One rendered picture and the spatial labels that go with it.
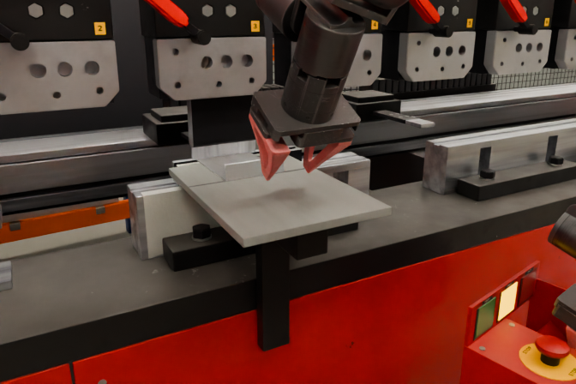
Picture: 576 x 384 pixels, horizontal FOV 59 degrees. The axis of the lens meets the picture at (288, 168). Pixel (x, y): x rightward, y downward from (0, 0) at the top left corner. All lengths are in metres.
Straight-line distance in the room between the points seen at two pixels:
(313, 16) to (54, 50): 0.31
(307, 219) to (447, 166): 0.50
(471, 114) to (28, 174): 1.01
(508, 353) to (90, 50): 0.65
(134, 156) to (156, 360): 0.41
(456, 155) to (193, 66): 0.54
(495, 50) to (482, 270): 0.39
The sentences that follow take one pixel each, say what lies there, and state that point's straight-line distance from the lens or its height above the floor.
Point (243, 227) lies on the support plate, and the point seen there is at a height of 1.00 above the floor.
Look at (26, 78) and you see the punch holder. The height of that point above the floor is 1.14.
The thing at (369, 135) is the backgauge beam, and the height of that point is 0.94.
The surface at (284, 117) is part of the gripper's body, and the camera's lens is 0.52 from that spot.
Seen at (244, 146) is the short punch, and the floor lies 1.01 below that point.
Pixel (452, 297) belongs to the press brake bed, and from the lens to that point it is 0.94.
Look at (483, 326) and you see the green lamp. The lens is 0.77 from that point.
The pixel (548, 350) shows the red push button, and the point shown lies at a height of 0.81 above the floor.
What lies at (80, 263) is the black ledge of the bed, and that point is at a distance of 0.78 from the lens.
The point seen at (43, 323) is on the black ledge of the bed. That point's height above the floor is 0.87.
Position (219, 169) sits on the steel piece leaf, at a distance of 0.71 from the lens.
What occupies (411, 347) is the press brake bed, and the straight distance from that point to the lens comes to 0.93.
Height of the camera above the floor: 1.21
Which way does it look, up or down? 17 degrees down
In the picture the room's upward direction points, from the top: straight up
